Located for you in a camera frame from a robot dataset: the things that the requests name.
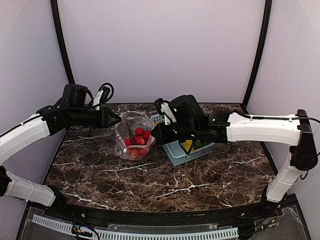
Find yellow corn cob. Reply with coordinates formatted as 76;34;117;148
183;140;194;153

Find red lychee bunch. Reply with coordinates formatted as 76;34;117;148
124;123;151;159

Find black front table rail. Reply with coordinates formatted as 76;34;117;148
45;203;283;227

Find green bell pepper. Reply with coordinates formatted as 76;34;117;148
194;140;207;150

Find clear zip top bag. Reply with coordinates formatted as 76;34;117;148
114;111;156;161

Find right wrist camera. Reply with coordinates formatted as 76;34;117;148
154;98;177;125

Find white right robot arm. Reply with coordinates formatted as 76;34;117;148
151;95;319;203

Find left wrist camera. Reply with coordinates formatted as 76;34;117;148
88;82;115;111

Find grey slotted cable duct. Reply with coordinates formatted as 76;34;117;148
31;214;240;240

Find light blue plastic basket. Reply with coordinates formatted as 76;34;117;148
149;112;216;167

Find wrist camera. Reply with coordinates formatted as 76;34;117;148
154;98;177;125
88;82;115;111

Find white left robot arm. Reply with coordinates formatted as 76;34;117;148
0;82;122;207

